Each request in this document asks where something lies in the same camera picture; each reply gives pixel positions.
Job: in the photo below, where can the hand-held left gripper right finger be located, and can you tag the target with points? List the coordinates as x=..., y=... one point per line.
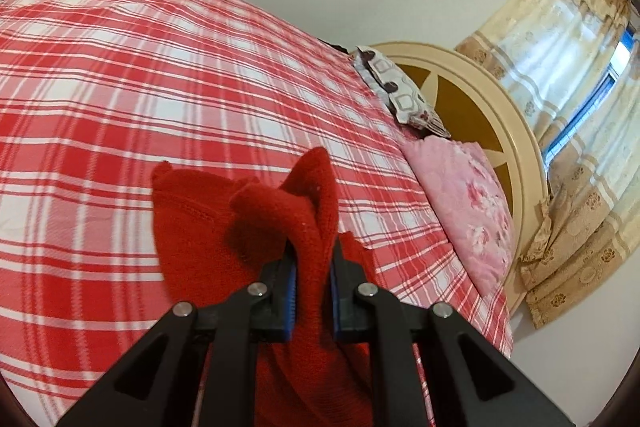
x=337, y=302

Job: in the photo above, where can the red embroidered knit sweater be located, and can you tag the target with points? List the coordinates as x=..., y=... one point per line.
x=210, y=227

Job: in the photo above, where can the red white plaid bed sheet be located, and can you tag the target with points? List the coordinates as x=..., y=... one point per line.
x=125, y=107

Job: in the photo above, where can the cream and brown headboard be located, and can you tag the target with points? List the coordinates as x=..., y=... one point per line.
x=452, y=107

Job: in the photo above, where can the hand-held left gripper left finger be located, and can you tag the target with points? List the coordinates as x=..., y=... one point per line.
x=289, y=302

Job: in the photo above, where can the grey brown patterned pillow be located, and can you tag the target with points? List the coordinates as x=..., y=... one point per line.
x=395, y=92

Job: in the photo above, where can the pink floral pillow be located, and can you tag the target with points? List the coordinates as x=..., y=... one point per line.
x=470, y=207

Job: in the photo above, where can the blue framed window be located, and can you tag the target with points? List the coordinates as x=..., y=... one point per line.
x=617, y=57

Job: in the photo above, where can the long beige patterned curtain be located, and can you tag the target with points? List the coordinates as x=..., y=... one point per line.
x=560, y=32

